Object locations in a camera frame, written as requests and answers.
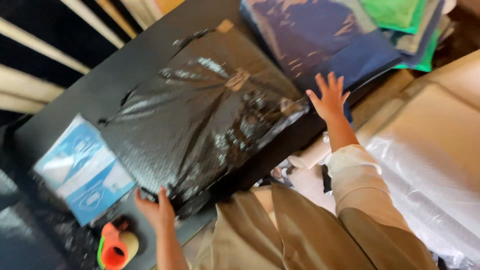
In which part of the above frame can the person's left hand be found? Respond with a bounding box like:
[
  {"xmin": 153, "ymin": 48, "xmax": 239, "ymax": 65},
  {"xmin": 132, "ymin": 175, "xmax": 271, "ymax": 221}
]
[{"xmin": 135, "ymin": 186, "xmax": 177, "ymax": 230}]

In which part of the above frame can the person's right hand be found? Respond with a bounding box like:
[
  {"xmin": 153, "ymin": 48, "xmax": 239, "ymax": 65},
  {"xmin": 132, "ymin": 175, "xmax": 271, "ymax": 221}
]
[{"xmin": 305, "ymin": 71, "xmax": 351, "ymax": 122}]

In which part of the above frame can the black plastic package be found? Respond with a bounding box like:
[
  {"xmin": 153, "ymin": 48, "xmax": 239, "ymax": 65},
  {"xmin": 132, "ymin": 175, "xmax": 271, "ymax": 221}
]
[{"xmin": 98, "ymin": 20, "xmax": 312, "ymax": 220}]

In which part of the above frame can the beige packing tape roll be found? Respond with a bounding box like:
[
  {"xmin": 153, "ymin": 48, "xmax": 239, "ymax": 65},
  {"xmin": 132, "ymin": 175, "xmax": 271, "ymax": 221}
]
[{"xmin": 119, "ymin": 230, "xmax": 140, "ymax": 260}]

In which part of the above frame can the orange tape dispenser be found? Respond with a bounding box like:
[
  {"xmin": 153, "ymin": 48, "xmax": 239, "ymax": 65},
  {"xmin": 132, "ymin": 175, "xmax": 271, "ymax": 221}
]
[{"xmin": 97, "ymin": 221, "xmax": 132, "ymax": 270}]

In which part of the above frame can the stack of navy fabric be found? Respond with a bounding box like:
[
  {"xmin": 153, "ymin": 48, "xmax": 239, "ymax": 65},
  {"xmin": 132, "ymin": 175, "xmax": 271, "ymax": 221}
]
[{"xmin": 239, "ymin": 0, "xmax": 404, "ymax": 124}]

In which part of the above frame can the heap of white cloth items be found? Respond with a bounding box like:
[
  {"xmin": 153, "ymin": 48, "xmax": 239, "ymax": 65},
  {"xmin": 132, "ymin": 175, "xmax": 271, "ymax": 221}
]
[{"xmin": 259, "ymin": 137, "xmax": 338, "ymax": 214}]

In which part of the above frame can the blue and white flat packet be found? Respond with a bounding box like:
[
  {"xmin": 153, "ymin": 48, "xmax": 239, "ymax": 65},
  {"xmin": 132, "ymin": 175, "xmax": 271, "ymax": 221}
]
[{"xmin": 32, "ymin": 113, "xmax": 136, "ymax": 227}]

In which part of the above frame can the beige cardboard carton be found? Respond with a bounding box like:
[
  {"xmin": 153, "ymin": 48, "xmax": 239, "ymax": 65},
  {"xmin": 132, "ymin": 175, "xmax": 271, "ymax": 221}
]
[{"xmin": 352, "ymin": 49, "xmax": 480, "ymax": 188}]

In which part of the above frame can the stack of green grey fabric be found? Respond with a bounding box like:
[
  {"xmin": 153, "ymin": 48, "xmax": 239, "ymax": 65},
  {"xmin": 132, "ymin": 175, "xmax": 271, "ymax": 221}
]
[{"xmin": 358, "ymin": 0, "xmax": 456, "ymax": 73}]

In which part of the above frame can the crumpled black plastic bag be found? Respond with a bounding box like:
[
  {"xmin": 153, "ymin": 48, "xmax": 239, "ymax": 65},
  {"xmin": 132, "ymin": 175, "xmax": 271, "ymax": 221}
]
[{"xmin": 0, "ymin": 165, "xmax": 100, "ymax": 270}]

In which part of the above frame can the person's beige garment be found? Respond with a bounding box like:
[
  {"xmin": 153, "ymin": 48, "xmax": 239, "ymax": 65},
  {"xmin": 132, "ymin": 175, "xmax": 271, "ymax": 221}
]
[{"xmin": 195, "ymin": 183, "xmax": 439, "ymax": 270}]

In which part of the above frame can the clear plastic wrapped white bundle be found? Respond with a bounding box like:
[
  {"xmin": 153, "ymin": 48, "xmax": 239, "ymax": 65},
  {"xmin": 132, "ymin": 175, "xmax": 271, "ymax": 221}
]
[{"xmin": 365, "ymin": 135, "xmax": 480, "ymax": 270}]

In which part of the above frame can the black and cream striped backdrop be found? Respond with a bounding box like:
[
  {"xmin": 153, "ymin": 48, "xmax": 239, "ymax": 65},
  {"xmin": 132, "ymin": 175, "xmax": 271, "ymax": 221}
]
[{"xmin": 0, "ymin": 0, "xmax": 186, "ymax": 117}]

